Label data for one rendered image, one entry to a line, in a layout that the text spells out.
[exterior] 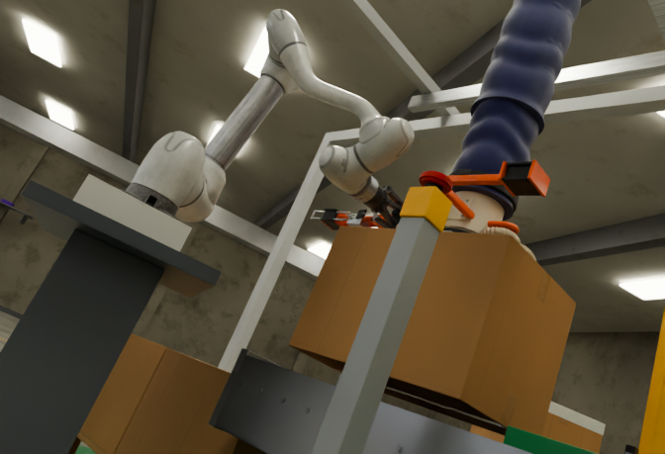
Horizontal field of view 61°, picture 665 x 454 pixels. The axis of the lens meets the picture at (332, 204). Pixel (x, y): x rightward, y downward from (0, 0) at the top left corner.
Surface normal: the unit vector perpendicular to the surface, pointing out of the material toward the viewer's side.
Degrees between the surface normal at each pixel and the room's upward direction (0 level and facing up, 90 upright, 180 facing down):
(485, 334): 91
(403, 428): 90
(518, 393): 91
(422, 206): 90
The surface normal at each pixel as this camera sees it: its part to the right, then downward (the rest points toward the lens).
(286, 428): -0.63, -0.51
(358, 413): 0.68, 0.00
